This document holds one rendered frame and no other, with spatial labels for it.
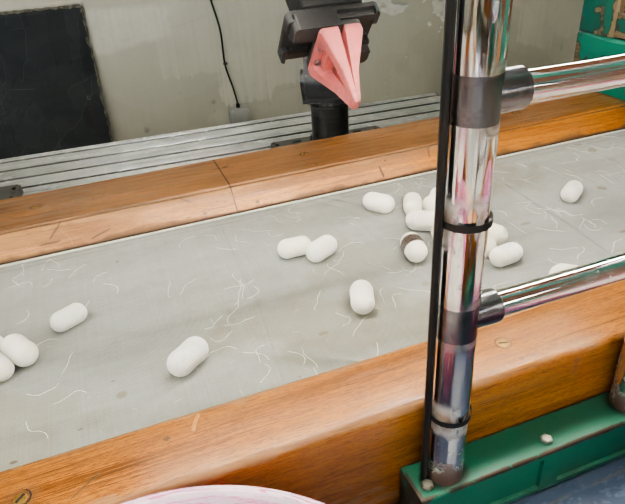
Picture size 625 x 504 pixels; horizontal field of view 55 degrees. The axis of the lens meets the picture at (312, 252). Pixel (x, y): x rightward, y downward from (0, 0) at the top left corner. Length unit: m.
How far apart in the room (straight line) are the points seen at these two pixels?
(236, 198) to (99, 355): 0.26
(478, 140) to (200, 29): 2.32
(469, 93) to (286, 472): 0.24
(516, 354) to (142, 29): 2.26
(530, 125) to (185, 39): 1.89
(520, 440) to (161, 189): 0.46
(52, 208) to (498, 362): 0.49
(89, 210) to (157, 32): 1.91
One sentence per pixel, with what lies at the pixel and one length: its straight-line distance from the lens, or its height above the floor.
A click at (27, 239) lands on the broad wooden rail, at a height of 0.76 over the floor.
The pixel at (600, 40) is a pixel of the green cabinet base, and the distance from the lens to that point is 1.01.
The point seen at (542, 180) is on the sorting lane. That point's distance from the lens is 0.75.
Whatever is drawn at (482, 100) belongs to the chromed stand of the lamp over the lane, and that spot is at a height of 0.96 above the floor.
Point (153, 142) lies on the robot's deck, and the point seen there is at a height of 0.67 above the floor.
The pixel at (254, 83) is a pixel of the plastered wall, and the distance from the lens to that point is 2.64.
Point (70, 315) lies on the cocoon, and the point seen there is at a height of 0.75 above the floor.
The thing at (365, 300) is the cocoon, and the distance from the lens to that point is 0.48.
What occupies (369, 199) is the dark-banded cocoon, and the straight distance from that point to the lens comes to 0.64.
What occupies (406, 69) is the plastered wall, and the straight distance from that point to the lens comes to 2.86.
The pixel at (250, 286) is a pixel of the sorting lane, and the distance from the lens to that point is 0.54.
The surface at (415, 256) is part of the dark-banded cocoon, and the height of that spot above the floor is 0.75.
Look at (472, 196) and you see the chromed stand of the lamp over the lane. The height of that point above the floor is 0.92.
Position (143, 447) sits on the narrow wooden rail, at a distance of 0.38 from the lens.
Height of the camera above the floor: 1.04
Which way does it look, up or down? 31 degrees down
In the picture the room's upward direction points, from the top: 4 degrees counter-clockwise
